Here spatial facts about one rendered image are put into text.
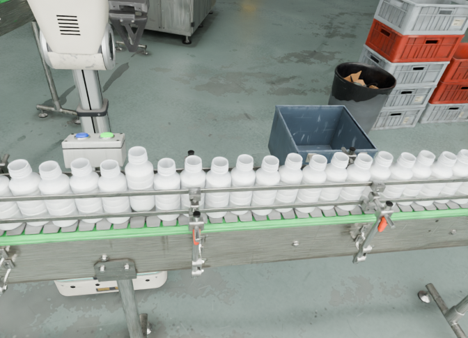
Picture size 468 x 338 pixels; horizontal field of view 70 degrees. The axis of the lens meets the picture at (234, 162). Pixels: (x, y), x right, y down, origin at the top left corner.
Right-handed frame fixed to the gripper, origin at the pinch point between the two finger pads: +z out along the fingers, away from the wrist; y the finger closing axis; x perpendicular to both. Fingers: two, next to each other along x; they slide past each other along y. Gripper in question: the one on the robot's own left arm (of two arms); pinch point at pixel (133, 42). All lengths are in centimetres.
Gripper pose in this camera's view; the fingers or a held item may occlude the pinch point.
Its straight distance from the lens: 76.7
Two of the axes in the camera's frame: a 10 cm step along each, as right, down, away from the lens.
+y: -1.4, -6.5, 7.5
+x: -9.8, 0.1, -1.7
